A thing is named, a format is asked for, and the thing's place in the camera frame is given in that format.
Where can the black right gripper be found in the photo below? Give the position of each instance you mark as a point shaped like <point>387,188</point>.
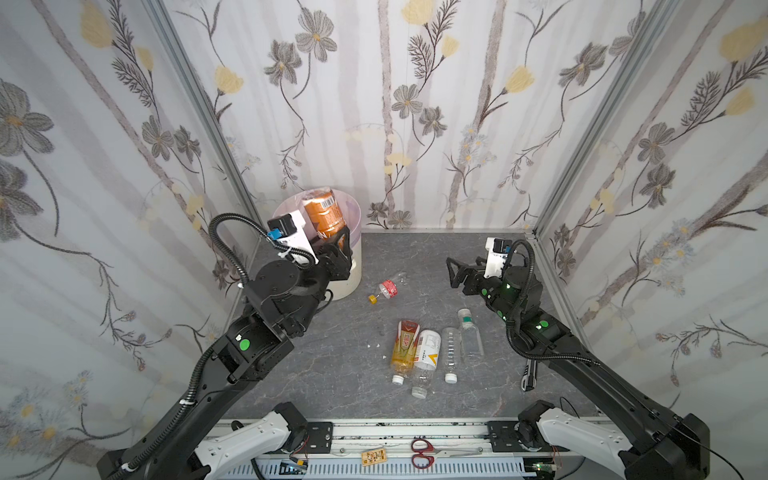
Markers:
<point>471,279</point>

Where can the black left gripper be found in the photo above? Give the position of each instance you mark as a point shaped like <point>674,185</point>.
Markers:
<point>334,258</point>

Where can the brown coffee bottle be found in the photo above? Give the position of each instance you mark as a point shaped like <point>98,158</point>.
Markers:
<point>323,212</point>

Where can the clear ribbed bottle white cap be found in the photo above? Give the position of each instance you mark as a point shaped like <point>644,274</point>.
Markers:
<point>450,354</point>

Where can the clear bottle green band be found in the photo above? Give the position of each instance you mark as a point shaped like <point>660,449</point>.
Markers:
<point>471,340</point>

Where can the small bottle yellow cap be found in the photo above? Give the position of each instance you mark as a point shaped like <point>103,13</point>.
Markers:
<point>388,288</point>

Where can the yellow tea bottle red label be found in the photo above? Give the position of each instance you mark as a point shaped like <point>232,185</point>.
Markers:
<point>402,357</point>

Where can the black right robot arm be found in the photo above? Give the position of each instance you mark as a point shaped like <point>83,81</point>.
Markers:
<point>646,441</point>

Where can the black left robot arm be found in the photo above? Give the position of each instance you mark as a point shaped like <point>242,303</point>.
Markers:
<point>280,302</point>

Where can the purple plastic bin liner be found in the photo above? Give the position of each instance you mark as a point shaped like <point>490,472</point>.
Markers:
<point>350,209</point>

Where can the cream plastic trash bin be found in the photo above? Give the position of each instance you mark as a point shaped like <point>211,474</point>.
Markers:
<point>342,289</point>

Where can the clear bottle white yellow label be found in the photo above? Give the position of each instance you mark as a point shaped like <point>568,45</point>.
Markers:
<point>425,362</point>

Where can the yellow tag card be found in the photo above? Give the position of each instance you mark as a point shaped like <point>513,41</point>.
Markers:
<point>374,457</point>

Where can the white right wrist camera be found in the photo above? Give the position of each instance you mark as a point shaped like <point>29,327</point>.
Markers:
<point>497,252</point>

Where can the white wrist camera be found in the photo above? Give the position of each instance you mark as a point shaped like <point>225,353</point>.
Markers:
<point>288,230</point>
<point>497,252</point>

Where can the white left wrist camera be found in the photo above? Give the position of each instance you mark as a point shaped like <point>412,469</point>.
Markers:
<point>288,230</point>

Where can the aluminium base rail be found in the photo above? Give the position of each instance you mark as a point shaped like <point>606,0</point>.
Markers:
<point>390,437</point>

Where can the red handled scissors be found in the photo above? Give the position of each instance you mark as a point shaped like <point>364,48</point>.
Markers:
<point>424,453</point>

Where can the white perforated cable duct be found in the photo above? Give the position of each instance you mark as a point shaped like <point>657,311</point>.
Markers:
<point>398,468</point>

